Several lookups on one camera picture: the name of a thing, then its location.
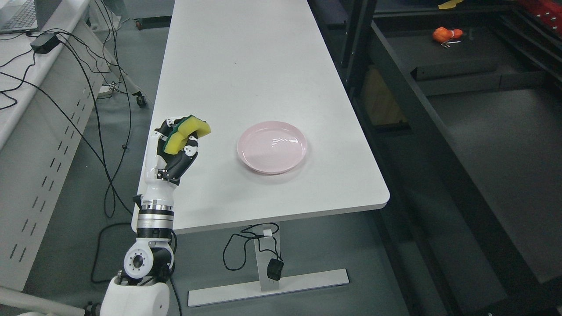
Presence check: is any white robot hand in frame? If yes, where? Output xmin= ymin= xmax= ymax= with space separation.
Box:
xmin=139 ymin=118 xmax=198 ymax=207

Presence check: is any yellow green sponge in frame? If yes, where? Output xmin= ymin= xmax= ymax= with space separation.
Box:
xmin=163 ymin=115 xmax=211 ymax=155

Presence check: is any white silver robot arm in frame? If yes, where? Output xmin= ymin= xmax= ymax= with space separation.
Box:
xmin=100 ymin=115 xmax=211 ymax=316

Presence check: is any black metal shelf rack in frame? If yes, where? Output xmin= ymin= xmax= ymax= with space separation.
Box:
xmin=309 ymin=0 xmax=561 ymax=316

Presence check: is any pink round plate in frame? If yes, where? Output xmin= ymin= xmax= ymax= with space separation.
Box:
xmin=237 ymin=121 xmax=308 ymax=175

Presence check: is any white perforated side desk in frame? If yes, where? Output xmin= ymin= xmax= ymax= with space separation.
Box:
xmin=0 ymin=0 xmax=107 ymax=291

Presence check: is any black hanging power brick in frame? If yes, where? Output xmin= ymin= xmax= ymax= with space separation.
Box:
xmin=266 ymin=258 xmax=284 ymax=281

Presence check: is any black power adapter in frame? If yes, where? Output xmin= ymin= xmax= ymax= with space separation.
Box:
xmin=30 ymin=33 xmax=60 ymax=54

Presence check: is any grey laptop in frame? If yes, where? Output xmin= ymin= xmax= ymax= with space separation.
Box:
xmin=0 ymin=0 xmax=61 ymax=34

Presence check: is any orange plastic bag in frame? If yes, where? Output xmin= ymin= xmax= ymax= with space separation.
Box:
xmin=432 ymin=27 xmax=463 ymax=43

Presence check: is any yellow tape piece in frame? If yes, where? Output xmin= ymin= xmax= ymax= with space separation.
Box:
xmin=438 ymin=0 xmax=463 ymax=10

